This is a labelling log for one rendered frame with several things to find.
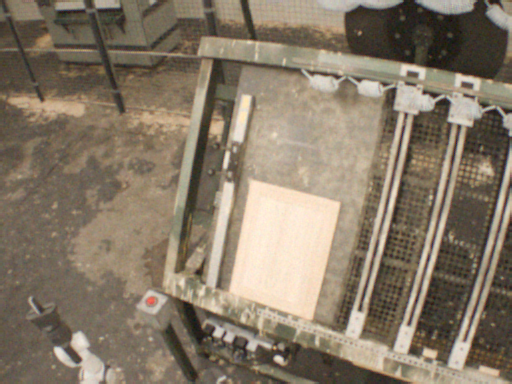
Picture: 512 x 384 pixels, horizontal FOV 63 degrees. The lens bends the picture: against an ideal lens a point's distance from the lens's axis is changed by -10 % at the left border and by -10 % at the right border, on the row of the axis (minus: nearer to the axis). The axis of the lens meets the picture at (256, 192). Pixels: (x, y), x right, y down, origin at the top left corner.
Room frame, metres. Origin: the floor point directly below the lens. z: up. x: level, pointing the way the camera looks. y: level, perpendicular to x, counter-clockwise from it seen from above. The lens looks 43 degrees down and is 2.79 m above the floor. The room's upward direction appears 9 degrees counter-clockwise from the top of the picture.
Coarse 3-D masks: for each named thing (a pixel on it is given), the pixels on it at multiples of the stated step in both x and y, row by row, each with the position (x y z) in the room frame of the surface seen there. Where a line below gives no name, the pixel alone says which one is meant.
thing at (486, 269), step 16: (496, 208) 1.10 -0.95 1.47; (496, 224) 1.05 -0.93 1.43; (496, 240) 1.01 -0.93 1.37; (496, 256) 0.97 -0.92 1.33; (480, 272) 0.95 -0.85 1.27; (480, 288) 0.92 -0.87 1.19; (480, 304) 0.86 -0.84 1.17; (464, 320) 0.83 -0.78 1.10; (464, 336) 0.80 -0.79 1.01; (464, 352) 0.74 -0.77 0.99
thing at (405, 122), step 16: (400, 96) 1.51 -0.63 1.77; (400, 112) 1.50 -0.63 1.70; (416, 112) 1.45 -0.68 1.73; (400, 128) 1.46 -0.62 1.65; (400, 144) 1.44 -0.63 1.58; (400, 160) 1.37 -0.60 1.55; (400, 176) 1.34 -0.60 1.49; (384, 192) 1.32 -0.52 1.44; (384, 208) 1.28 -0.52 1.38; (384, 224) 1.23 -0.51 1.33; (384, 240) 1.19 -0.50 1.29; (368, 256) 1.17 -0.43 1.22; (368, 272) 1.14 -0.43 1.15; (368, 288) 1.08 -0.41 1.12; (368, 304) 1.04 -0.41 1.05; (352, 320) 1.01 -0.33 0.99; (352, 336) 0.96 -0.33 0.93
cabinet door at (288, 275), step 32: (256, 192) 1.58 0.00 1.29; (288, 192) 1.52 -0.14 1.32; (256, 224) 1.49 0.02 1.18; (288, 224) 1.43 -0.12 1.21; (320, 224) 1.38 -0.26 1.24; (256, 256) 1.39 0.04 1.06; (288, 256) 1.34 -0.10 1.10; (320, 256) 1.28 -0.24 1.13; (256, 288) 1.29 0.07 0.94; (288, 288) 1.24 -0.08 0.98; (320, 288) 1.19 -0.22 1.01
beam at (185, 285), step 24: (168, 288) 1.44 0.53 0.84; (192, 288) 1.39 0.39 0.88; (216, 288) 1.36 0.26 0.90; (216, 312) 1.26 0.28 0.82; (240, 312) 1.22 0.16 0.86; (288, 336) 1.07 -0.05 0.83; (312, 336) 1.03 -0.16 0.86; (360, 336) 0.97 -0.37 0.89; (360, 360) 0.88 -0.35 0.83; (384, 360) 0.84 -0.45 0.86; (432, 360) 0.77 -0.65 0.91
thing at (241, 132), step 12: (240, 108) 1.85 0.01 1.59; (240, 132) 1.78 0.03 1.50; (240, 156) 1.71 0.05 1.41; (240, 168) 1.70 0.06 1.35; (228, 192) 1.62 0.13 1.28; (228, 204) 1.59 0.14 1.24; (228, 216) 1.56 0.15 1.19; (228, 228) 1.54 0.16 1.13; (216, 240) 1.50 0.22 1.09; (216, 252) 1.46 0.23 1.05; (216, 264) 1.43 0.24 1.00; (216, 276) 1.39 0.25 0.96
